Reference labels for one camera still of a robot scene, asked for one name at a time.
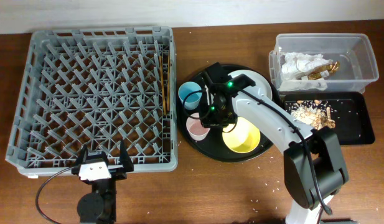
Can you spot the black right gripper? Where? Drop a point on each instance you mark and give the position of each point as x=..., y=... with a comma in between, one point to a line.
x=209, y=121

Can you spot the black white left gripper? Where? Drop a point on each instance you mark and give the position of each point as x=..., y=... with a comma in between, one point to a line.
x=120, y=172

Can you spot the pink plastic cup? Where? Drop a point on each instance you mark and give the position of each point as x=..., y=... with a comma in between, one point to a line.
x=195, y=129

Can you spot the yellow bowl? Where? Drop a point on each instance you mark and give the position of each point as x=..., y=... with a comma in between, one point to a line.
x=242, y=137

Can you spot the white round plate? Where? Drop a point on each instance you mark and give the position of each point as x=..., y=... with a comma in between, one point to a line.
x=261, y=88

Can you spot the white napkin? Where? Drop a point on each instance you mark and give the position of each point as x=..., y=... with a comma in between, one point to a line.
x=295, y=66

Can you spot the brown food scraps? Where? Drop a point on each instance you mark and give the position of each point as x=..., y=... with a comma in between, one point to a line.
x=316, y=113

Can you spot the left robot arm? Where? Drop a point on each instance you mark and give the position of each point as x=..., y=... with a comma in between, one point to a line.
x=99, y=206

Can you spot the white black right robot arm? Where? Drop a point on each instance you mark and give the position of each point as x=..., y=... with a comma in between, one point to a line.
x=314, y=166

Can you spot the grey dishwasher rack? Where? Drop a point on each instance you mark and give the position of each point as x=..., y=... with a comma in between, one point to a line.
x=95, y=87

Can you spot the blue plastic cup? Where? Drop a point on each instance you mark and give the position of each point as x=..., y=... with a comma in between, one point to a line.
x=190, y=92

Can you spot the round black tray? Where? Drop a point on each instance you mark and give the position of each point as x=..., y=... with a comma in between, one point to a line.
x=213, y=145

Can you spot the brown wooden chopstick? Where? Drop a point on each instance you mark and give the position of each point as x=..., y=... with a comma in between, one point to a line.
x=168, y=80
x=162, y=85

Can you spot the rectangular black tray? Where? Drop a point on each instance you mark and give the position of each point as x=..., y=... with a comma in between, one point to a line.
x=347, y=109

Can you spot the clear plastic bin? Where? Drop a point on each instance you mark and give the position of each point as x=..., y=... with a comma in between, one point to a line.
x=358, y=65

